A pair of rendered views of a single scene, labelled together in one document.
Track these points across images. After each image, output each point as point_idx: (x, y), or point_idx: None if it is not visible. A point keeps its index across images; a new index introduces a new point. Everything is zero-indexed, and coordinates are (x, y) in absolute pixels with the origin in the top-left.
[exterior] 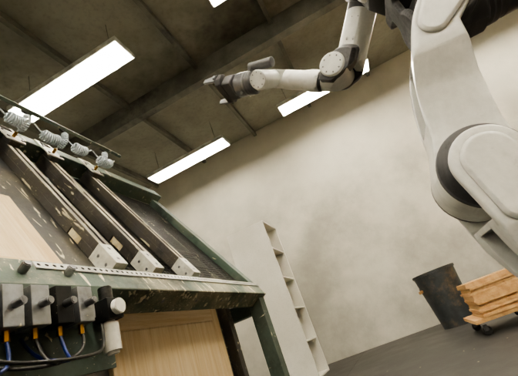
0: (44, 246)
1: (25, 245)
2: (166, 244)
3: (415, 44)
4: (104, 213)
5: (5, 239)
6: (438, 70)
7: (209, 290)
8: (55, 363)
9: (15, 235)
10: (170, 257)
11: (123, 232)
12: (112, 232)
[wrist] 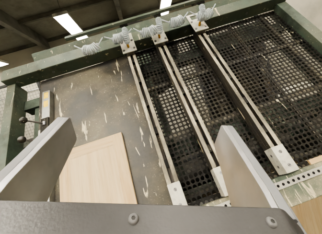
0: (130, 195)
1: (117, 202)
2: (258, 125)
3: None
4: (190, 112)
5: (106, 201)
6: None
7: (305, 199)
8: None
9: (114, 190)
10: (263, 142)
11: (205, 135)
12: (196, 134)
